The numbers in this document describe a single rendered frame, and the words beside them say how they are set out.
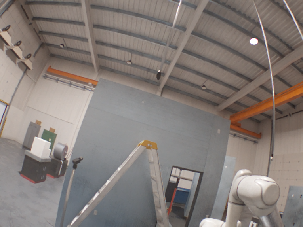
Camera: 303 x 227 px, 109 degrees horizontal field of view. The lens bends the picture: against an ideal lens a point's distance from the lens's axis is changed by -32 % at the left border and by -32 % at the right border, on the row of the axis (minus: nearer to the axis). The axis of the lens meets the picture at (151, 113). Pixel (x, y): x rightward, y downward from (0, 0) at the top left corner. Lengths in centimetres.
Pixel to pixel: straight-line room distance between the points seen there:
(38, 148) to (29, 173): 98
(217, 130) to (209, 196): 122
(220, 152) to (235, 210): 222
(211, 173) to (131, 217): 155
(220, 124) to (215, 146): 43
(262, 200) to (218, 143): 241
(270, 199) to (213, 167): 233
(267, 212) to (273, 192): 11
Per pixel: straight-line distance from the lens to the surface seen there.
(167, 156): 261
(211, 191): 300
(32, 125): 1278
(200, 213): 303
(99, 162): 256
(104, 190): 189
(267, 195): 69
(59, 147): 762
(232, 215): 90
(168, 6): 749
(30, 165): 619
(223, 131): 310
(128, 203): 265
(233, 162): 716
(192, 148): 276
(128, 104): 266
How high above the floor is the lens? 209
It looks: 17 degrees up
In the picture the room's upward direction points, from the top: 16 degrees clockwise
